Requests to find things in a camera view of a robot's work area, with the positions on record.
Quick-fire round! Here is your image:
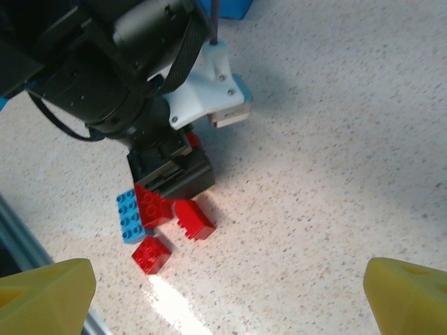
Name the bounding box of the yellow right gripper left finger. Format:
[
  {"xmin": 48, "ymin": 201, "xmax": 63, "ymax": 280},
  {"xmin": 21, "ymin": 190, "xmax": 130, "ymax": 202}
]
[{"xmin": 0, "ymin": 258, "xmax": 97, "ymax": 335}]

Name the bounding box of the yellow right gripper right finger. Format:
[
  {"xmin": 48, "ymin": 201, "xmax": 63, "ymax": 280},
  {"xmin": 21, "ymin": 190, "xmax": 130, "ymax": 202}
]
[{"xmin": 362, "ymin": 257, "xmax": 447, "ymax": 335}]

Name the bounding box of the blue two-by-four lego brick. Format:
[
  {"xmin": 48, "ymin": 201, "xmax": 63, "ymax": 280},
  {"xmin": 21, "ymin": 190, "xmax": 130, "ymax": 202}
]
[{"xmin": 116, "ymin": 188, "xmax": 154, "ymax": 244}]

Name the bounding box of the red two-by-two lego brick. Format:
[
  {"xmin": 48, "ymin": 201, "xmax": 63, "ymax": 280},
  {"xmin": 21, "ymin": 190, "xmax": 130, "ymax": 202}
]
[{"xmin": 131, "ymin": 235, "xmax": 173, "ymax": 276}]

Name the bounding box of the blue plastic bin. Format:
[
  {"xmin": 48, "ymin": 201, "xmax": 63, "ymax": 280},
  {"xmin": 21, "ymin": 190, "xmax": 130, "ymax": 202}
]
[{"xmin": 200, "ymin": 0, "xmax": 256, "ymax": 20}]

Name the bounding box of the red curved lego brick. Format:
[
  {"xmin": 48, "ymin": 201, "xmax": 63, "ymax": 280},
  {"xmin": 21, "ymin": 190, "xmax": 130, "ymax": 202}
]
[{"xmin": 174, "ymin": 199, "xmax": 216, "ymax": 241}]

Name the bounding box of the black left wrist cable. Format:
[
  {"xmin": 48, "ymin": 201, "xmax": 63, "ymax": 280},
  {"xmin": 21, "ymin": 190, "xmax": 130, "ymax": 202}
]
[{"xmin": 27, "ymin": 90, "xmax": 105, "ymax": 142}]

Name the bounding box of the aluminium table rail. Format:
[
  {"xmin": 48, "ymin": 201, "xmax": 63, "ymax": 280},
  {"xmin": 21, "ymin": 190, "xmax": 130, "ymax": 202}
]
[{"xmin": 0, "ymin": 195, "xmax": 109, "ymax": 335}]

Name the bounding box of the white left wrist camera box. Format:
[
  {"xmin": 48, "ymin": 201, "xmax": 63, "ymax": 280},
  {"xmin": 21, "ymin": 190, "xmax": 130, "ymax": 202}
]
[{"xmin": 169, "ymin": 40, "xmax": 254, "ymax": 130}]

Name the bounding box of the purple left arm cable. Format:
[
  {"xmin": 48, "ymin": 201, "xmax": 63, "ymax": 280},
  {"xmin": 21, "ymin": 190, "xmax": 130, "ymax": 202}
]
[{"xmin": 209, "ymin": 0, "xmax": 221, "ymax": 46}]

